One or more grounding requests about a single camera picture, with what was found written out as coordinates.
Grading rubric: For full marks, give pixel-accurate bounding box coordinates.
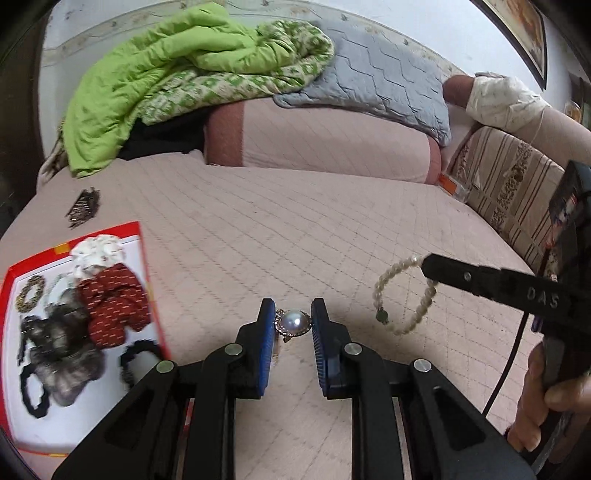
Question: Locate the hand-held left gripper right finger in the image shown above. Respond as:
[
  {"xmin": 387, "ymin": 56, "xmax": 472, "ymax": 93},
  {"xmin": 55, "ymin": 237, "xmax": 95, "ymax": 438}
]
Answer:
[{"xmin": 310, "ymin": 298, "xmax": 539, "ymax": 480}]

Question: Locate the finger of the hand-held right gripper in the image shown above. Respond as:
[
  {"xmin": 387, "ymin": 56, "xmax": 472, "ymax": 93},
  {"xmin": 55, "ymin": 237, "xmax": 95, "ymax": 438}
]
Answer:
[{"xmin": 421, "ymin": 253, "xmax": 561, "ymax": 319}]

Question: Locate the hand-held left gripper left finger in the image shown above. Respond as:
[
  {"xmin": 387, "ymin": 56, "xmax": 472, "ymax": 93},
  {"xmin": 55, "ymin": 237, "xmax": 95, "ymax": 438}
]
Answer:
[{"xmin": 52, "ymin": 298, "xmax": 277, "ymax": 480}]

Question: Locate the pearl ring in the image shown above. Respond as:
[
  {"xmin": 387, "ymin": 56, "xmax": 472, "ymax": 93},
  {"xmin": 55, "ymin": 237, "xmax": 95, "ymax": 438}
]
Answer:
[{"xmin": 271, "ymin": 308, "xmax": 313, "ymax": 367}]

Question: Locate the pearl bracelet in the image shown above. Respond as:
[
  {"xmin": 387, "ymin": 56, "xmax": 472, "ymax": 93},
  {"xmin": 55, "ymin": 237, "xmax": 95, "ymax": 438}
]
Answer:
[{"xmin": 372, "ymin": 254, "xmax": 438, "ymax": 337}]

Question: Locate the red patterned scrunchie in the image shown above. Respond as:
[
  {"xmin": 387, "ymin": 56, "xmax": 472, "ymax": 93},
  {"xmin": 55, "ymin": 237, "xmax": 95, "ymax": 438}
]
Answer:
[{"xmin": 76, "ymin": 264, "xmax": 149, "ymax": 349}]

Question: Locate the red cardboard tray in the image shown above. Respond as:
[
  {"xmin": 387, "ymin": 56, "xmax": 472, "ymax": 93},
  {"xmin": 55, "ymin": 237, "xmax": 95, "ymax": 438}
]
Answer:
[{"xmin": 0, "ymin": 220, "xmax": 169, "ymax": 455}]

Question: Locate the grey fur scrunchie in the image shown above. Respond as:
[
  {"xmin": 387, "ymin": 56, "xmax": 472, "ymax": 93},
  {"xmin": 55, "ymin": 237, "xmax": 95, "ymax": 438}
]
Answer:
[{"xmin": 25, "ymin": 288, "xmax": 105, "ymax": 407}]

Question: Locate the person's right hand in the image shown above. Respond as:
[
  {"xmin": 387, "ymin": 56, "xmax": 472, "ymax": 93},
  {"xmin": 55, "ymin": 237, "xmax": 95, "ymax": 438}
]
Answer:
[{"xmin": 507, "ymin": 344, "xmax": 591, "ymax": 453}]

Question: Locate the orange plastic packet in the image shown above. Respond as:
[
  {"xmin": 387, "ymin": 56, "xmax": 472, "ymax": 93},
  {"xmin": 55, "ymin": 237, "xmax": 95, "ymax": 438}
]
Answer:
[{"xmin": 438, "ymin": 173, "xmax": 476, "ymax": 201}]

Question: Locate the striped floral cushion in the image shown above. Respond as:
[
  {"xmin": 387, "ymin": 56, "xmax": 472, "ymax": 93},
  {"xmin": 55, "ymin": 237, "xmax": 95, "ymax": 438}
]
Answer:
[{"xmin": 450, "ymin": 124, "xmax": 568, "ymax": 278}]

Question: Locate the pink quilted bed cover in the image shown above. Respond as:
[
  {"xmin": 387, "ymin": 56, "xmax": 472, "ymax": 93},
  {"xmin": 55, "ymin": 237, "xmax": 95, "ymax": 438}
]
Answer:
[{"xmin": 0, "ymin": 152, "xmax": 546, "ymax": 480}]

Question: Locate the beige cushion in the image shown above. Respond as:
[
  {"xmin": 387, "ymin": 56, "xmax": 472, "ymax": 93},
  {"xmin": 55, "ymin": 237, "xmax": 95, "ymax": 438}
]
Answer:
[{"xmin": 531, "ymin": 106, "xmax": 591, "ymax": 171}]

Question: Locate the cream pillow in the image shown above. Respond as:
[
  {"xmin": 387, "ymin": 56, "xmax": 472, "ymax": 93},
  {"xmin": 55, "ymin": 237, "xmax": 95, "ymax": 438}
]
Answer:
[{"xmin": 464, "ymin": 71, "xmax": 552, "ymax": 134}]

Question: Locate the brown pink pillow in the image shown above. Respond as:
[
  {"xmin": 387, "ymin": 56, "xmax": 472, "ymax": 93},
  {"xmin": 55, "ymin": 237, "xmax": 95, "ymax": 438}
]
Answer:
[{"xmin": 442, "ymin": 74, "xmax": 476, "ymax": 109}]

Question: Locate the white scrunchie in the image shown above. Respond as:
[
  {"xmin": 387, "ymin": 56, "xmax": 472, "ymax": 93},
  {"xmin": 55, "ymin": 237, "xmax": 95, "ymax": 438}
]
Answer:
[{"xmin": 70, "ymin": 233, "xmax": 126, "ymax": 280}]

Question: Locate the pink bolster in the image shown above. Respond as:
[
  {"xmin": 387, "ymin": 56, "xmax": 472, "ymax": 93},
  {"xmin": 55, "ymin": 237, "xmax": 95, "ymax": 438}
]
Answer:
[{"xmin": 203, "ymin": 99, "xmax": 444, "ymax": 185}]

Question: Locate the grey quilted pillow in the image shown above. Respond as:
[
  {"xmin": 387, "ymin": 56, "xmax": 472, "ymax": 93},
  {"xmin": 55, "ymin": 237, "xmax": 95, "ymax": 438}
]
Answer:
[{"xmin": 273, "ymin": 21, "xmax": 452, "ymax": 146}]

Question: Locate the dark hair clip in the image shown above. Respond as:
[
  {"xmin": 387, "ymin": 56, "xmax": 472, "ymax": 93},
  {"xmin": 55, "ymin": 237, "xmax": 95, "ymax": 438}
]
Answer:
[{"xmin": 65, "ymin": 187, "xmax": 102, "ymax": 229}]

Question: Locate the dark framed picture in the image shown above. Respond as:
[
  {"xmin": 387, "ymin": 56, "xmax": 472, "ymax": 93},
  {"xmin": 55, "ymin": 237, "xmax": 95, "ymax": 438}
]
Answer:
[{"xmin": 480, "ymin": 0, "xmax": 549, "ymax": 90}]

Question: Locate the leopard patterned cloth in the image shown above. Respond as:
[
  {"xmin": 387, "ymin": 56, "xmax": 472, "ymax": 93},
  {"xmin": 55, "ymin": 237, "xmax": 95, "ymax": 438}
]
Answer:
[{"xmin": 37, "ymin": 129, "xmax": 70, "ymax": 188}]

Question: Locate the green quilt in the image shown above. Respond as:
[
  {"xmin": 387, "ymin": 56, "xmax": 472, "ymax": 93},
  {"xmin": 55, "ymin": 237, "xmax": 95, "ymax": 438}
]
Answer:
[{"xmin": 62, "ymin": 2, "xmax": 335, "ymax": 178}]

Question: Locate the black cable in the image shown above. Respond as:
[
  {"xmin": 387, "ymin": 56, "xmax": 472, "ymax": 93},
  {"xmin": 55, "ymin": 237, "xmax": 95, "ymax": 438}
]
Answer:
[{"xmin": 480, "ymin": 311, "xmax": 529, "ymax": 418}]

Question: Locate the black hair tie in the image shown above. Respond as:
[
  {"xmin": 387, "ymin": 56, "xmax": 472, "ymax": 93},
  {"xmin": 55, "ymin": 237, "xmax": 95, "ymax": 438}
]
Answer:
[
  {"xmin": 18, "ymin": 362, "xmax": 51, "ymax": 418},
  {"xmin": 120, "ymin": 339, "xmax": 164, "ymax": 388}
]

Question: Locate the white beaded hair tie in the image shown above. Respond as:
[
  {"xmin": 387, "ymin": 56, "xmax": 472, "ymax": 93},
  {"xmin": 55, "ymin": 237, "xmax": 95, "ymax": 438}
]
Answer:
[{"xmin": 44, "ymin": 272, "xmax": 77, "ymax": 305}]

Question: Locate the leopard print hair tie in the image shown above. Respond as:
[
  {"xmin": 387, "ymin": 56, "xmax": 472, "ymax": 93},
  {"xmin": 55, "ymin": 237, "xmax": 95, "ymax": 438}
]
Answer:
[{"xmin": 15, "ymin": 274, "xmax": 47, "ymax": 312}]

